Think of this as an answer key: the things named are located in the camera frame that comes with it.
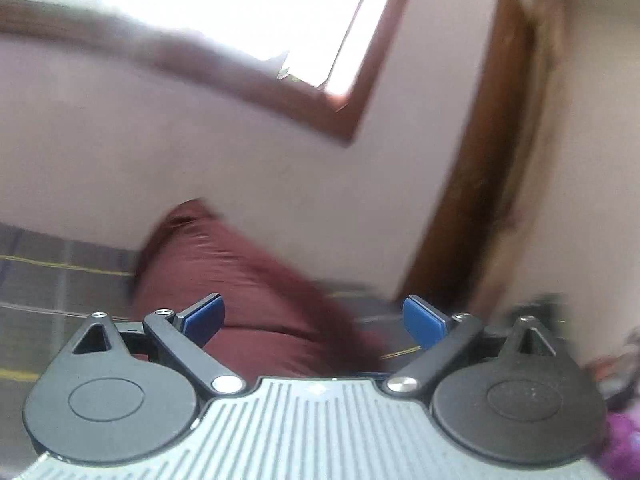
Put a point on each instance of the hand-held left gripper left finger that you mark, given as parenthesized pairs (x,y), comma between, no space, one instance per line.
(205,321)

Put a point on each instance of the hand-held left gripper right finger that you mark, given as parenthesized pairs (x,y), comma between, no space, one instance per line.
(423,323)

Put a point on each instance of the large maroon garment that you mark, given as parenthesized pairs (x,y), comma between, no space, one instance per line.
(260,300)

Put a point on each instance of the grey plaid bed sheet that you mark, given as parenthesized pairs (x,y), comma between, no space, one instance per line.
(50,285)

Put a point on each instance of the brown wooden door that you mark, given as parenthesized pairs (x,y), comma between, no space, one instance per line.
(480,170)

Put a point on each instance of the purple cloth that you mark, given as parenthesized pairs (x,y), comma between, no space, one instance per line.
(622,445)

